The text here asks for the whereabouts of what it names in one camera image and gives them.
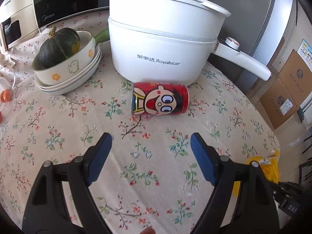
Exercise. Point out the cream ceramic bowl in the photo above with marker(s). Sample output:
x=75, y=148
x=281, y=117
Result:
x=70, y=67

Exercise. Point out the cream kitchen appliance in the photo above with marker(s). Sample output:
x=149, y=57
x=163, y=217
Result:
x=18, y=22

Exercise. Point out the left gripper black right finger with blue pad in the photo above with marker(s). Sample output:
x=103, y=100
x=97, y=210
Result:
x=255, y=210

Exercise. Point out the small orange tomato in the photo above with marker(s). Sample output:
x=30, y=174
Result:
x=6, y=96

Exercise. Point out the lower cardboard box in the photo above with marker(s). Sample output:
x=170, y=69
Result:
x=278, y=103

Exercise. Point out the green snack bag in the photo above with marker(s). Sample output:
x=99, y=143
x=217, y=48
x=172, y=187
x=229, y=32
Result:
x=101, y=37

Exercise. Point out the floral tablecloth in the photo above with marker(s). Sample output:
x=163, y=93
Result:
x=151, y=177

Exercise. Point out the grey refrigerator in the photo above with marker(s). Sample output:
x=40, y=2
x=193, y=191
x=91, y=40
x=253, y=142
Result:
x=258, y=25

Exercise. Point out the blue white poster box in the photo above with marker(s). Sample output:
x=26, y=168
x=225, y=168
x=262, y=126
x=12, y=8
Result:
x=305, y=53

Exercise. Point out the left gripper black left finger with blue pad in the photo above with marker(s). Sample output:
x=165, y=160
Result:
x=60, y=200

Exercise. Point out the cardboard box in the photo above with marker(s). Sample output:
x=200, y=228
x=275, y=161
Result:
x=296, y=77
x=278, y=103

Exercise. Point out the stacked white plates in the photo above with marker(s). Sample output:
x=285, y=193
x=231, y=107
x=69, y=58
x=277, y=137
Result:
x=74, y=82

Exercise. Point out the clear glass jar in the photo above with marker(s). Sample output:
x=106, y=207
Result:
x=5, y=84

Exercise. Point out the dark green pumpkin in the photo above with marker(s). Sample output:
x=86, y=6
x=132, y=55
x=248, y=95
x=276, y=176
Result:
x=60, y=46

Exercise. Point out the red cartoon drink can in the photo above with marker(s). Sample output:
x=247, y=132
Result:
x=150, y=98

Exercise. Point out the yellow bag on floor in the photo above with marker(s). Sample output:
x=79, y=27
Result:
x=268, y=164

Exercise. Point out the white electric cooking pot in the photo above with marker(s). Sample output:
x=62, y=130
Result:
x=171, y=40

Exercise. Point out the upper cardboard box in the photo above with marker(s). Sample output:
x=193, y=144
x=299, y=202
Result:
x=296, y=77

